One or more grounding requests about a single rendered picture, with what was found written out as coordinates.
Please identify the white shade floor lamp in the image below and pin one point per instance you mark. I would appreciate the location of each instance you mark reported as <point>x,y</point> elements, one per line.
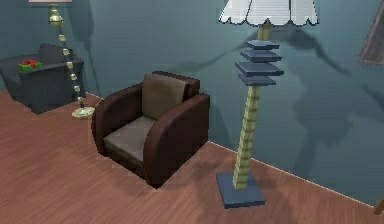
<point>247,123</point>

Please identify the brass beaded floor lamp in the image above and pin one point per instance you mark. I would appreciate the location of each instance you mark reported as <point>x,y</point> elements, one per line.
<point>70,66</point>

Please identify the red and green plastic art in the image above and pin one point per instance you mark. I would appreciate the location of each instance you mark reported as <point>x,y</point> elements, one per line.
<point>29,64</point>

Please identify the brown wooden furniture leg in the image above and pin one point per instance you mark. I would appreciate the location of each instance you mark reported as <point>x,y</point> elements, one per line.
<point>380,206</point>

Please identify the dark grey armchair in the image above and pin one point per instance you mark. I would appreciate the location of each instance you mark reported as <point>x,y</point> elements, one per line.
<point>46,86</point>

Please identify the framed wall picture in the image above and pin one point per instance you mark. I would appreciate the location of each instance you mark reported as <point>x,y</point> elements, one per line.
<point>375,43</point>

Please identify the brown armchair with tan cushions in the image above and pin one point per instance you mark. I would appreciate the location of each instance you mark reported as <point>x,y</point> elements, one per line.
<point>173,140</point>

